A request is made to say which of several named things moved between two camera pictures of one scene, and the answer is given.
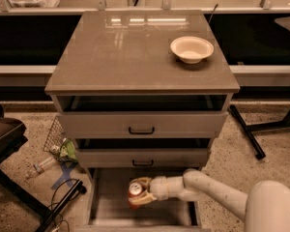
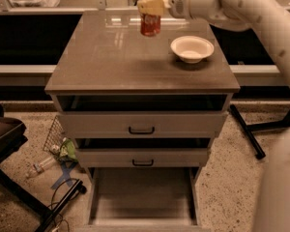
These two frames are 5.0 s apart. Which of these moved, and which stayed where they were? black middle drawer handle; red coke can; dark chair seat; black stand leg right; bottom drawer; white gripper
Moved: white gripper; red coke can
Stayed: black stand leg right; dark chair seat; black middle drawer handle; bottom drawer
